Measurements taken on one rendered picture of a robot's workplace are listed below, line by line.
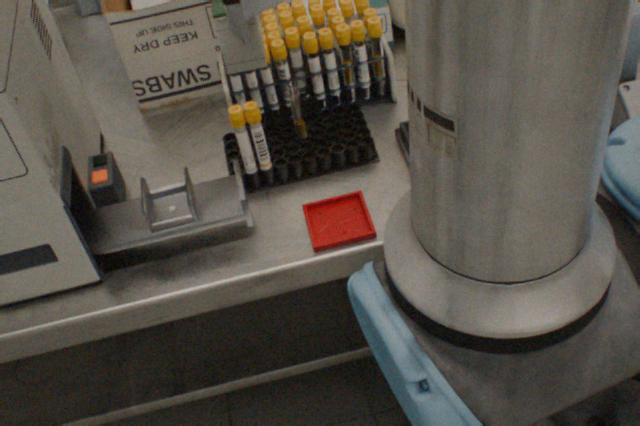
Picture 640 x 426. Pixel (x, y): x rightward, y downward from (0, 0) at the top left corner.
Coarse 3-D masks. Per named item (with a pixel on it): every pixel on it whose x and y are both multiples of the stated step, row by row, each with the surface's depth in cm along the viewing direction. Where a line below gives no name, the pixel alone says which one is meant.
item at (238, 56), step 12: (216, 24) 77; (228, 24) 77; (252, 24) 78; (228, 36) 78; (252, 36) 79; (228, 48) 79; (240, 48) 79; (252, 48) 79; (264, 48) 82; (228, 60) 80; (240, 60) 80; (252, 60) 80; (264, 60) 80; (228, 72) 81
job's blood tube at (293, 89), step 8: (288, 88) 91; (296, 88) 91; (296, 96) 91; (296, 104) 92; (296, 112) 93; (296, 120) 94; (304, 120) 94; (296, 128) 95; (304, 128) 95; (304, 136) 95
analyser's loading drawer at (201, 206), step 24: (240, 168) 89; (144, 192) 86; (168, 192) 90; (192, 192) 88; (216, 192) 89; (240, 192) 86; (96, 216) 90; (120, 216) 89; (144, 216) 88; (168, 216) 88; (192, 216) 86; (216, 216) 87; (240, 216) 87; (96, 240) 87; (120, 240) 86; (144, 240) 86
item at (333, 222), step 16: (352, 192) 91; (304, 208) 90; (320, 208) 91; (336, 208) 90; (352, 208) 90; (320, 224) 89; (336, 224) 89; (352, 224) 88; (368, 224) 88; (320, 240) 87; (336, 240) 86; (352, 240) 86
